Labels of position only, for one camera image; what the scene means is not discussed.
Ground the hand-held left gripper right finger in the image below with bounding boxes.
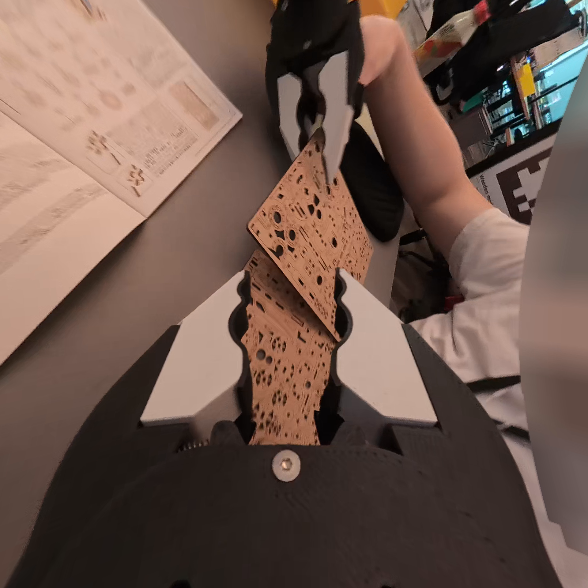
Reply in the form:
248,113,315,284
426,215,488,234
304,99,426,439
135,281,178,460
328,268,439,442

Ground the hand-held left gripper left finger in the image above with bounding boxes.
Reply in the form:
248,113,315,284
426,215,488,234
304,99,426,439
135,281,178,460
139,270,253,443

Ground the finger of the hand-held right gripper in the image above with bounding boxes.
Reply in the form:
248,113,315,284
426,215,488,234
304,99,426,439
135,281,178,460
277,73,318,161
316,50,356,183

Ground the laser-cut wooden part sheet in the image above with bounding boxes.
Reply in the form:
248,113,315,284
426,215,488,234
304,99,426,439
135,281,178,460
247,128,375,344
241,250,339,447

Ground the person's right hand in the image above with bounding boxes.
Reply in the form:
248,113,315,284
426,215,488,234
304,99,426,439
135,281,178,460
358,16,416,88

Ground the black chair armrest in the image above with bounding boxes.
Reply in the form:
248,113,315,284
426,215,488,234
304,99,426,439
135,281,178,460
341,120,406,243

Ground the colourful snack bag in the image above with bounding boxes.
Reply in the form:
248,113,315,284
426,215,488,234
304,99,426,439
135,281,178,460
413,0,503,65

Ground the black backpack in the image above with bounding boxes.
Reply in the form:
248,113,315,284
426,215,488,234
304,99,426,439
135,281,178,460
423,0,579,108

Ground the white sign with black marker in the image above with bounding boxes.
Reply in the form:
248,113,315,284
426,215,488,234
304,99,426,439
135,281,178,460
465,135,567,227

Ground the white instruction booklet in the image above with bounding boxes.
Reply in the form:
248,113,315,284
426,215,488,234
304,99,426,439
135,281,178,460
0,0,244,367

